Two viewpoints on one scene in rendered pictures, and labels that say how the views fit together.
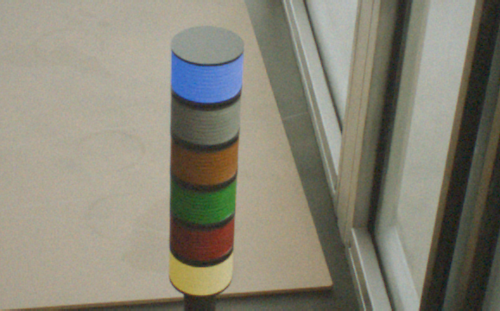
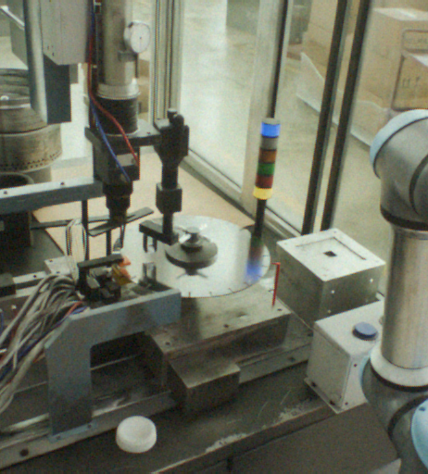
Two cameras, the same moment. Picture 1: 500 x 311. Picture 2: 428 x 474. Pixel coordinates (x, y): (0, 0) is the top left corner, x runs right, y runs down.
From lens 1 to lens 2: 97 cm
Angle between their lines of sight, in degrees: 21
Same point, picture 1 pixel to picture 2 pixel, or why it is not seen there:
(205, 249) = (270, 182)
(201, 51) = (271, 122)
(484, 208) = (336, 157)
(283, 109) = (202, 183)
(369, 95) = not seen: hidden behind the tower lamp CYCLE
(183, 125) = (267, 144)
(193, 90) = (271, 132)
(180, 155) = (265, 154)
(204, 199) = (270, 166)
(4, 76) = not seen: hidden behind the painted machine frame
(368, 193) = not seen: hidden behind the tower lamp
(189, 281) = (264, 194)
